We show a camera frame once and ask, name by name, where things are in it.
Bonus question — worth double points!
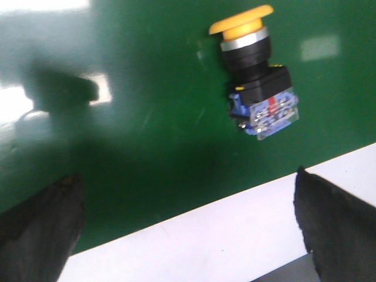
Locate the yellow mushroom push button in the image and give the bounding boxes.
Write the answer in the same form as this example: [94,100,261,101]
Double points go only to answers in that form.
[209,4,299,140]

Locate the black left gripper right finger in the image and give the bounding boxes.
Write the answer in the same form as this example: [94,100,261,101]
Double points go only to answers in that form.
[294,167,375,281]

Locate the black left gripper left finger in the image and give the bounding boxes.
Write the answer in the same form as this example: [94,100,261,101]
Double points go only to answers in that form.
[1,174,85,281]

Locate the green conveyor belt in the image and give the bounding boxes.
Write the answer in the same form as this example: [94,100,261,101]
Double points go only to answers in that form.
[1,1,375,252]

